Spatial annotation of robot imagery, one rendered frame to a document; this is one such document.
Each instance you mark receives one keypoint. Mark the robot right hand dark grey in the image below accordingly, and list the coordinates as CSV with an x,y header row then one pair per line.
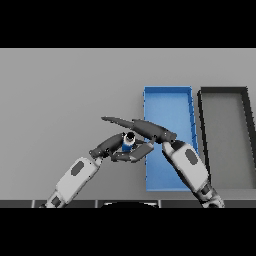
x,y
151,130

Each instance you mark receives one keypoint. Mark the robot left hand dark grey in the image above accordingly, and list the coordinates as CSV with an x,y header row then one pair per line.
x,y
110,144

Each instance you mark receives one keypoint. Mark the robot left arm light grey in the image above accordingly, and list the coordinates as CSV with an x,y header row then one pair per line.
x,y
75,178

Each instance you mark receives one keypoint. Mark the robot right arm light grey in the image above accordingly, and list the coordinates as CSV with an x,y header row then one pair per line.
x,y
191,170

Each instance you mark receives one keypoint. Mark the blue bin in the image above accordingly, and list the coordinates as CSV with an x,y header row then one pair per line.
x,y
168,133

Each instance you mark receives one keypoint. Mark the dark grey bin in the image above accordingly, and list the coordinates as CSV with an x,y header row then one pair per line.
x,y
230,140

